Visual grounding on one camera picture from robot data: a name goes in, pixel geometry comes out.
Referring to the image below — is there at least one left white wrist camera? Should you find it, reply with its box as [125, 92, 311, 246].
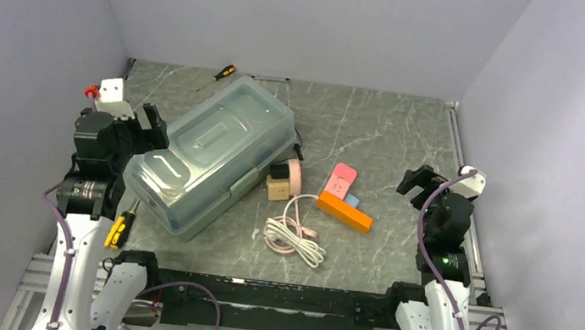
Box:
[84, 78, 135, 121]

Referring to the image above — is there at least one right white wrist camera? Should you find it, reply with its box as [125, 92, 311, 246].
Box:
[450, 170, 487, 201]

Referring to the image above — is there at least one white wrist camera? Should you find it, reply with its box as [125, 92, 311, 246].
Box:
[84, 78, 135, 121]
[450, 170, 487, 201]

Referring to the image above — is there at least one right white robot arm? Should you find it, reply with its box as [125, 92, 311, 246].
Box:
[381, 165, 486, 330]

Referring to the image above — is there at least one pink square socket adapter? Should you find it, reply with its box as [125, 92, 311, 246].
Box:
[324, 162, 357, 200]

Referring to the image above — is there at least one small orange black screwdriver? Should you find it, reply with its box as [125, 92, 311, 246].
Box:
[195, 64, 237, 92]

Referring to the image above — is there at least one white coiled cable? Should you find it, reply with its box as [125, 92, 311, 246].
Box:
[259, 188, 334, 271]

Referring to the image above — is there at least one blue small adapter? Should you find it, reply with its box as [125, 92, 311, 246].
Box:
[344, 193, 360, 208]

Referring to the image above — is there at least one orange power strip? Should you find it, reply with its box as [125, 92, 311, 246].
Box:
[316, 190, 373, 234]

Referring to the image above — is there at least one round pink power socket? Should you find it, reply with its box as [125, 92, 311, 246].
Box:
[287, 158, 302, 196]

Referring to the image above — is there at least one clear plastic storage box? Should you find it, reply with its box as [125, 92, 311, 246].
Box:
[124, 77, 297, 240]

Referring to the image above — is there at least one aluminium frame rail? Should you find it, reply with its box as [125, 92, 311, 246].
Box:
[0, 255, 119, 330]

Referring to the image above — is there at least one beige cube socket adapter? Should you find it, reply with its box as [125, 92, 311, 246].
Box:
[266, 175, 291, 201]

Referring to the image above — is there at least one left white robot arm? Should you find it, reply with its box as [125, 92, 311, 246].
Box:
[31, 103, 169, 330]

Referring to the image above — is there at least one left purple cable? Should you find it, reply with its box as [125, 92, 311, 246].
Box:
[24, 182, 84, 330]

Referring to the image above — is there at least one black power adapter plug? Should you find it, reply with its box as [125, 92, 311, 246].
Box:
[268, 163, 291, 181]

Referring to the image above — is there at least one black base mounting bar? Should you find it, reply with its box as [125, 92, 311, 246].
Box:
[110, 250, 424, 330]

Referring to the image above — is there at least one yellow black screwdriver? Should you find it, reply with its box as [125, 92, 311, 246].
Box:
[104, 198, 141, 250]

